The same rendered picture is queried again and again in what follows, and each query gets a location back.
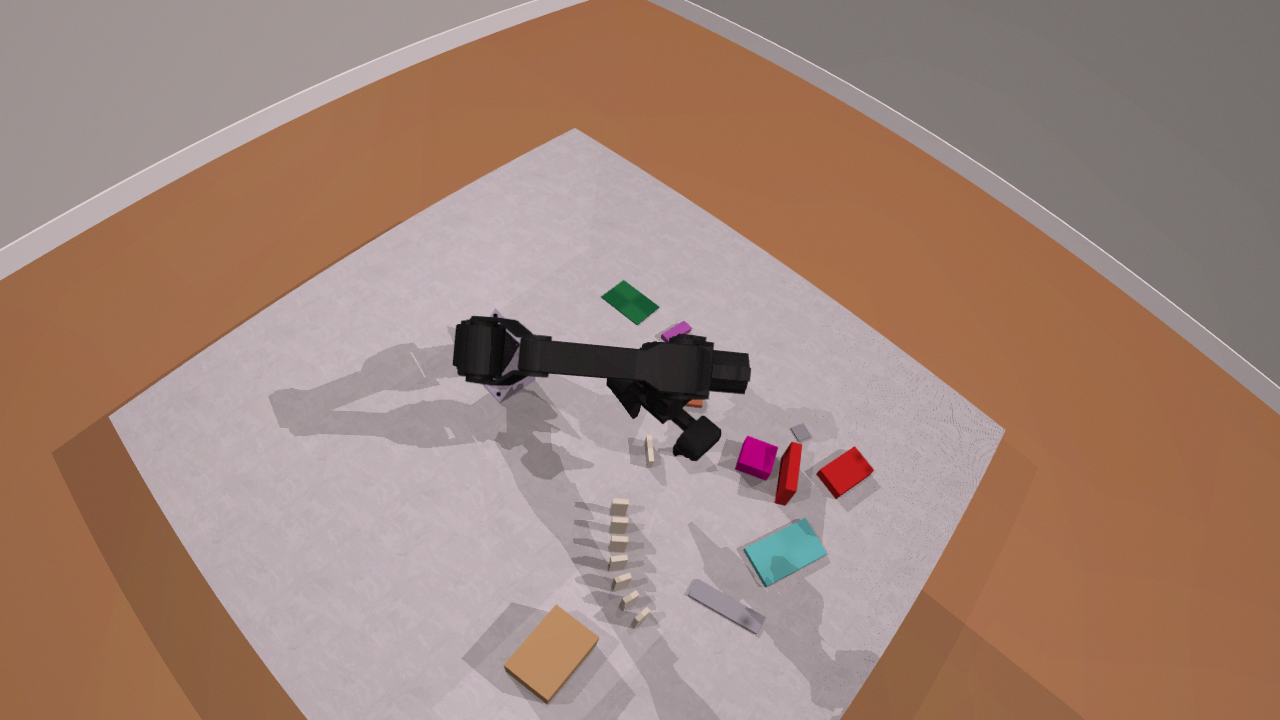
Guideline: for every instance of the purple rectangular block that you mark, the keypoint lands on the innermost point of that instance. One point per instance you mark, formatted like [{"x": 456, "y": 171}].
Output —
[{"x": 681, "y": 328}]

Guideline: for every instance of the teal flat rectangular block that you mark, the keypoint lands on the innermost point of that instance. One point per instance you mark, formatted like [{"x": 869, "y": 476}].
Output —
[{"x": 784, "y": 552}]

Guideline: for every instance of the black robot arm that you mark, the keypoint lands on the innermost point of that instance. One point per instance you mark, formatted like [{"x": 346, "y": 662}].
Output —
[{"x": 687, "y": 367}]

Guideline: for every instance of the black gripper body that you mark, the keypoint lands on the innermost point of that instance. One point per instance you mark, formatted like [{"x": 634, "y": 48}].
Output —
[{"x": 698, "y": 437}]

